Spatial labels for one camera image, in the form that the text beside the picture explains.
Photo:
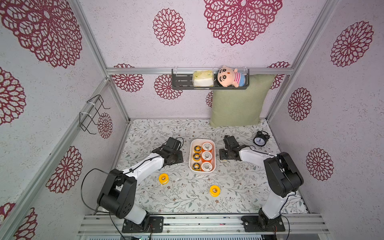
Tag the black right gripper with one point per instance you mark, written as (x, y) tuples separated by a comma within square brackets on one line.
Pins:
[(227, 154)]

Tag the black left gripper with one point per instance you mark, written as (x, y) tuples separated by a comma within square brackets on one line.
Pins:
[(180, 157)]

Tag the yellow black tape roll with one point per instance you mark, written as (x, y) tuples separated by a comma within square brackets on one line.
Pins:
[(196, 166), (196, 157), (197, 149)]

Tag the orange white sealing tape roll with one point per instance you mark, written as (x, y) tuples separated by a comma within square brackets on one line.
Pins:
[(206, 167), (207, 156), (207, 147)]

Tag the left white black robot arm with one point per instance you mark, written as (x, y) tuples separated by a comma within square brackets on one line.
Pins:
[(118, 193)]

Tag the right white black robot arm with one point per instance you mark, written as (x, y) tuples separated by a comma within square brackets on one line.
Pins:
[(283, 176)]

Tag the white plastic storage box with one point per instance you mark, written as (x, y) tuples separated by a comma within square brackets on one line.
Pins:
[(191, 161)]

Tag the black twin-bell alarm clock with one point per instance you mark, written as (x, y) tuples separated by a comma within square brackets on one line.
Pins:
[(261, 138)]

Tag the green linen pillow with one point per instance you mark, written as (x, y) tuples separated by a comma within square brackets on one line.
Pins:
[(237, 108)]

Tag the cartoon boy plush doll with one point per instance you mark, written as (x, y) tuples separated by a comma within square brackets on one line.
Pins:
[(228, 77)]

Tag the green white tissue pack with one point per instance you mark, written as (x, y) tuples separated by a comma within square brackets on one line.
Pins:
[(203, 79)]

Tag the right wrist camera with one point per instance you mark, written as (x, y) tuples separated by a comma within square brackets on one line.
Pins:
[(230, 142)]

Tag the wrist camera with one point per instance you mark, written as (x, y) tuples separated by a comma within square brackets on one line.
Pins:
[(230, 142), (173, 144)]

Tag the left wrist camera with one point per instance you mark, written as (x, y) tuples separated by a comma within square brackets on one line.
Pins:
[(173, 144)]

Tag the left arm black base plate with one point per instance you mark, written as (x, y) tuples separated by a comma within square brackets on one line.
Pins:
[(150, 224)]

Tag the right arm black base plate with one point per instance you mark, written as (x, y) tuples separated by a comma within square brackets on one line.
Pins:
[(253, 224)]

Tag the black wall shelf basket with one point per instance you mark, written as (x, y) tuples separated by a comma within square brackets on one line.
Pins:
[(183, 80)]

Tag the black wire wall rack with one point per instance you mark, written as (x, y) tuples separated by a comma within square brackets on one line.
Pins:
[(87, 117)]

